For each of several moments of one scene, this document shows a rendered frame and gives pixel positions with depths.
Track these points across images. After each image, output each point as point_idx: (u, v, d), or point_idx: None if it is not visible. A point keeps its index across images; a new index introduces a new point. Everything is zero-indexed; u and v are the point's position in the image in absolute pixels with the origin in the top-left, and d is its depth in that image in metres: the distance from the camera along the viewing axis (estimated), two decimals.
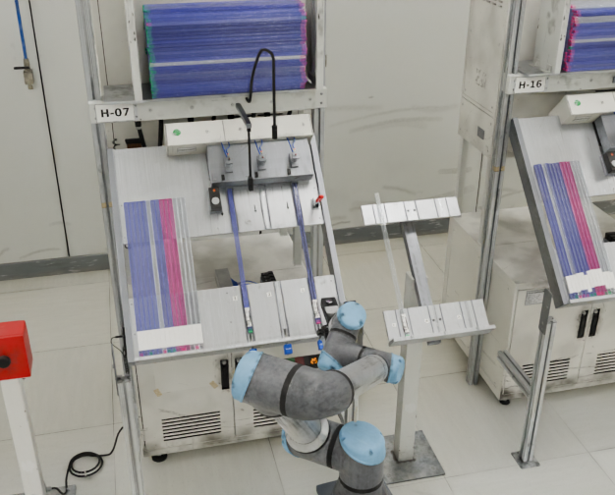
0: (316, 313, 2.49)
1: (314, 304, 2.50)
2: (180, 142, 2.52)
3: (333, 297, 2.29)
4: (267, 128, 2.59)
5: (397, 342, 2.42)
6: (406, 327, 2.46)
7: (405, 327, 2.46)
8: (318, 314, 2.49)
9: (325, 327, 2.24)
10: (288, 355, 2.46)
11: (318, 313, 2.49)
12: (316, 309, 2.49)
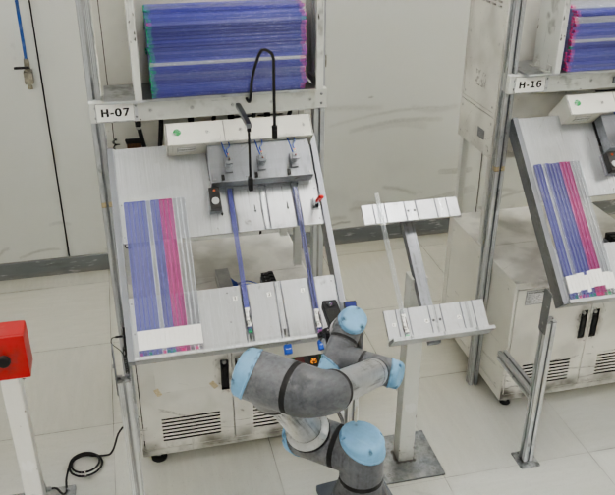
0: (318, 323, 2.48)
1: (316, 314, 2.48)
2: (180, 142, 2.52)
3: (334, 300, 2.29)
4: (267, 128, 2.59)
5: (397, 342, 2.42)
6: (406, 327, 2.46)
7: (405, 327, 2.46)
8: (320, 324, 2.48)
9: (326, 330, 2.25)
10: (288, 355, 2.46)
11: (320, 323, 2.48)
12: (318, 319, 2.48)
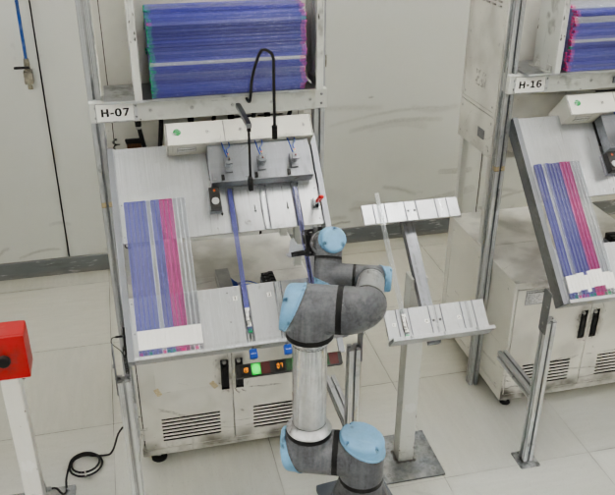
0: None
1: None
2: (180, 142, 2.52)
3: None
4: (267, 128, 2.59)
5: (397, 342, 2.42)
6: (406, 327, 2.46)
7: (405, 327, 2.46)
8: None
9: None
10: (288, 355, 2.46)
11: None
12: None
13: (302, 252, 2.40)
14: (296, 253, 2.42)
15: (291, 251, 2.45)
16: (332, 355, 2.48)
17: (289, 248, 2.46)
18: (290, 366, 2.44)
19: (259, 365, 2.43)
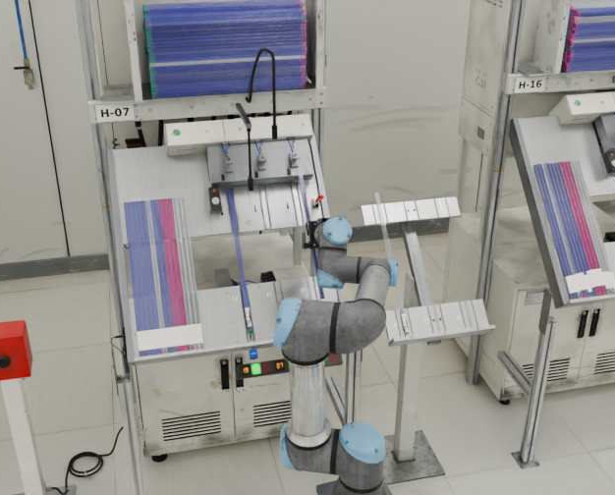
0: None
1: None
2: (180, 142, 2.52)
3: None
4: (267, 128, 2.59)
5: (397, 342, 2.42)
6: (406, 327, 2.46)
7: (405, 327, 2.46)
8: None
9: None
10: None
11: None
12: None
13: (306, 246, 2.34)
14: (304, 246, 2.37)
15: (306, 244, 2.41)
16: (332, 355, 2.48)
17: (306, 240, 2.42)
18: None
19: (259, 365, 2.43)
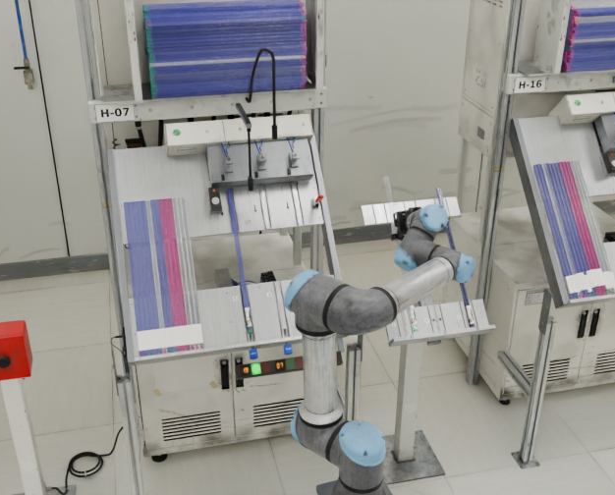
0: (471, 319, 2.50)
1: (469, 311, 2.51)
2: (180, 142, 2.52)
3: None
4: (267, 128, 2.59)
5: (397, 342, 2.42)
6: (414, 319, 2.38)
7: (413, 319, 2.38)
8: (473, 320, 2.50)
9: None
10: (288, 355, 2.46)
11: (473, 319, 2.50)
12: (471, 315, 2.51)
13: (393, 236, 2.35)
14: (391, 237, 2.37)
15: None
16: None
17: (391, 232, 2.43)
18: (290, 366, 2.44)
19: (259, 365, 2.43)
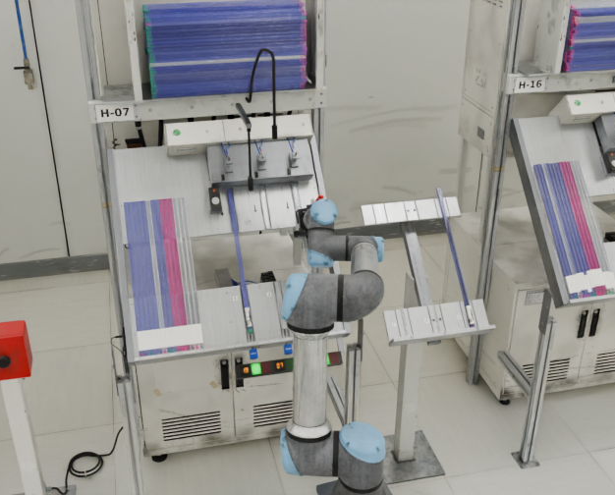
0: (471, 319, 2.50)
1: (469, 311, 2.51)
2: (180, 142, 2.52)
3: None
4: (267, 128, 2.59)
5: (397, 342, 2.42)
6: None
7: None
8: (473, 320, 2.50)
9: None
10: (288, 355, 2.46)
11: (473, 319, 2.50)
12: (471, 315, 2.51)
13: (296, 233, 2.47)
14: (294, 234, 2.49)
15: None
16: (332, 355, 2.48)
17: (296, 230, 2.55)
18: (290, 366, 2.44)
19: (259, 365, 2.43)
